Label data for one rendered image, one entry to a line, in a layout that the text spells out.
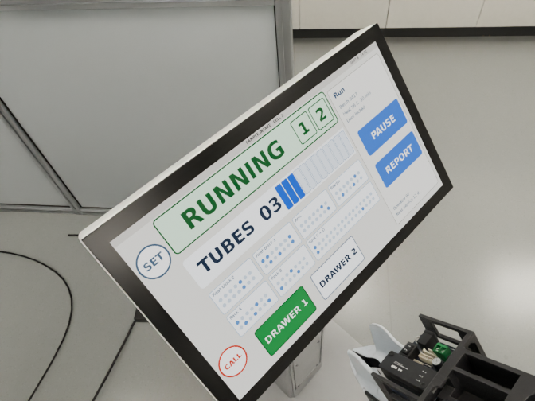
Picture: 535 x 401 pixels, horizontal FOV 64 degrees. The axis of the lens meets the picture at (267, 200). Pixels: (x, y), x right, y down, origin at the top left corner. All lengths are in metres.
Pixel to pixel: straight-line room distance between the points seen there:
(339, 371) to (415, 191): 0.97
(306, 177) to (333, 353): 1.08
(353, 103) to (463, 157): 1.60
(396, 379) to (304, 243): 0.27
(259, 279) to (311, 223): 0.11
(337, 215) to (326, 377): 1.01
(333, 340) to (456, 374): 1.27
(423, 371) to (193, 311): 0.29
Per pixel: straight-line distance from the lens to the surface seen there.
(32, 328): 1.98
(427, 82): 2.58
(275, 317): 0.60
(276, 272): 0.58
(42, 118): 1.73
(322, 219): 0.61
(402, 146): 0.72
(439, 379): 0.36
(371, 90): 0.68
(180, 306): 0.54
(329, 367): 1.59
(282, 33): 1.21
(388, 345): 0.46
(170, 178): 0.51
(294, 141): 0.59
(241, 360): 0.59
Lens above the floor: 1.57
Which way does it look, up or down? 54 degrees down
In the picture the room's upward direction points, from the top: 8 degrees counter-clockwise
